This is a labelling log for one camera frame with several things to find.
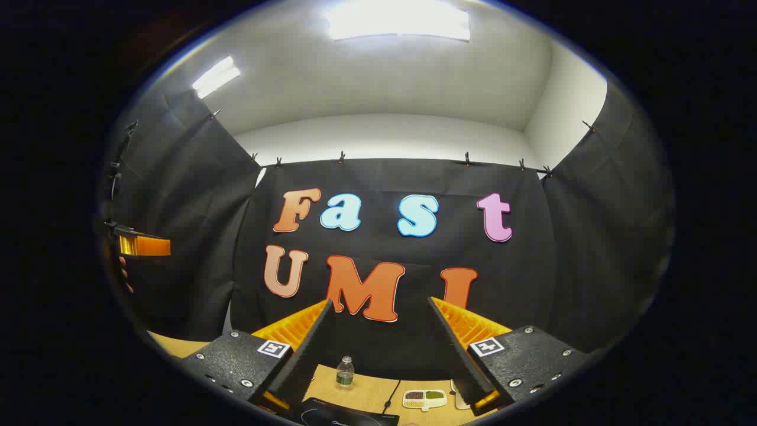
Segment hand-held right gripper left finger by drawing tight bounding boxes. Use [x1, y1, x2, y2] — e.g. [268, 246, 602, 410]
[180, 299, 335, 415]

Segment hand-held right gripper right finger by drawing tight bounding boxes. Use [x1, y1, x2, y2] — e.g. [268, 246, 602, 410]
[427, 296, 592, 415]

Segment black induction cooktop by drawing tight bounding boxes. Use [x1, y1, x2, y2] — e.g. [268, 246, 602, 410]
[293, 398, 400, 426]

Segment clear plastic water bottle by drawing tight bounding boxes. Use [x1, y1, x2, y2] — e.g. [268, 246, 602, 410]
[336, 356, 355, 390]

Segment white rectangular device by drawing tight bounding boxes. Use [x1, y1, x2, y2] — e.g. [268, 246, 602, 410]
[450, 379, 471, 411]

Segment white divided bean dish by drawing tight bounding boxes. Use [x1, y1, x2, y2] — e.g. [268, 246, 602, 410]
[402, 389, 448, 412]

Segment narrow ceiling light panel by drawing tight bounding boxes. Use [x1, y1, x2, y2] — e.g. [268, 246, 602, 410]
[191, 56, 242, 99]

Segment large ceiling light panel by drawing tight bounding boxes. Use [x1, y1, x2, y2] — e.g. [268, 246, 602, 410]
[324, 0, 471, 42]

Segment black power cable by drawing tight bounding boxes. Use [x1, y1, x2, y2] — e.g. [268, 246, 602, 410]
[383, 380, 402, 415]

